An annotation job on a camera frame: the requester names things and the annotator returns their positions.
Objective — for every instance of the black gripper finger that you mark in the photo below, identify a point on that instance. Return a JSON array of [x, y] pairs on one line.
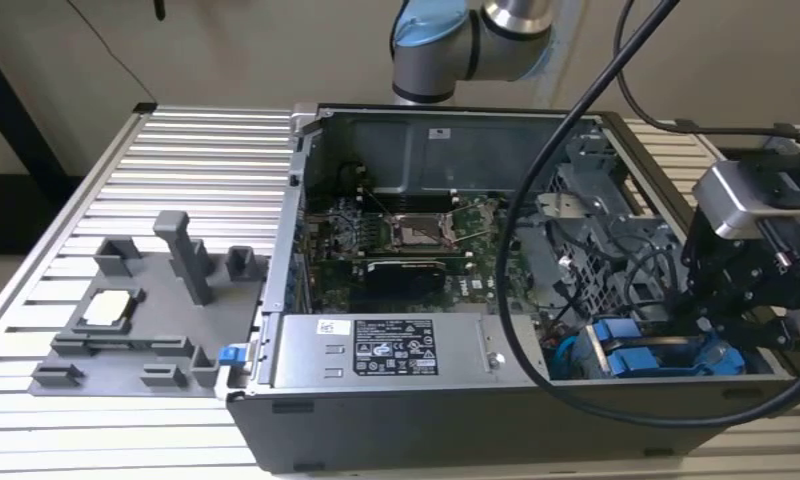
[[770, 327], [697, 270]]

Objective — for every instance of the hard disk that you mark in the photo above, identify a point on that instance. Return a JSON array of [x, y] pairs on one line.
[[623, 360]]

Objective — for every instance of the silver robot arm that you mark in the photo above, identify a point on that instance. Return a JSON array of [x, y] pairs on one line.
[[454, 50]]

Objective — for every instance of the metal drive cage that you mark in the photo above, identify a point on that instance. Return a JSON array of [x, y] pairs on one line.
[[594, 220]]

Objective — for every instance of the green motherboard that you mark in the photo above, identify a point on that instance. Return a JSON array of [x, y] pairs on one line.
[[487, 270]]

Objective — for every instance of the CPU socket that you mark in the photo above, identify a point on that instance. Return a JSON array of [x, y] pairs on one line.
[[417, 235]]

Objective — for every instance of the black graphics card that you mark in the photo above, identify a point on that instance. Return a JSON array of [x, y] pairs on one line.
[[407, 280]]

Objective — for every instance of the silver power supply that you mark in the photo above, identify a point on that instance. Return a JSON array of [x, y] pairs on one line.
[[407, 350]]

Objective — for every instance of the black and silver PC case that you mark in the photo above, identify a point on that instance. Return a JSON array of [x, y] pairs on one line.
[[441, 430]]

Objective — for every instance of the blue case latch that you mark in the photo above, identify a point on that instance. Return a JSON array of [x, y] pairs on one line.
[[228, 356]]

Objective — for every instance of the grey parts rack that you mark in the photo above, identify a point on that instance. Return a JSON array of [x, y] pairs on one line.
[[160, 310]]

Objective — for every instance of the square CPU chip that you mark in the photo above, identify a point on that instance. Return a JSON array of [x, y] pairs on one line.
[[110, 307]]

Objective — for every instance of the black stand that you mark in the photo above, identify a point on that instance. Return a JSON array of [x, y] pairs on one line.
[[14, 215]]

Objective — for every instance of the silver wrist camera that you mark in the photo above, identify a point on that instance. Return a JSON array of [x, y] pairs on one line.
[[741, 200]]

